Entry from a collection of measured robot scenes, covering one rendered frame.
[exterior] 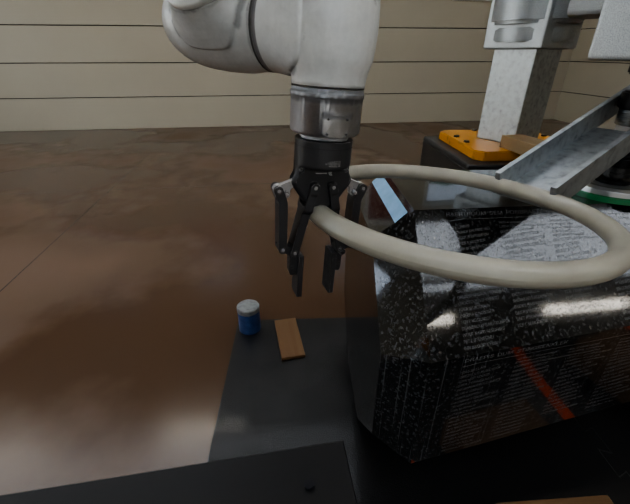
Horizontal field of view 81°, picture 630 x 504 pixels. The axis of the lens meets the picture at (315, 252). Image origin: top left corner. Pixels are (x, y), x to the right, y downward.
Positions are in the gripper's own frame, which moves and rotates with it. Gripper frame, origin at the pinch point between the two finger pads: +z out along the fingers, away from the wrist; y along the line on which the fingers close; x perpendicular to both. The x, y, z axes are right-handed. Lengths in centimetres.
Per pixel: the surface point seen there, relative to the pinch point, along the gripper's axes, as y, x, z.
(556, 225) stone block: 63, 10, 1
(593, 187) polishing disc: 76, 15, -7
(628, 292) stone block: 73, -4, 12
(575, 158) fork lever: 62, 11, -14
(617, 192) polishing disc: 78, 10, -7
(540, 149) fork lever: 54, 14, -16
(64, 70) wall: -182, 685, 4
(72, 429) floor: -61, 59, 89
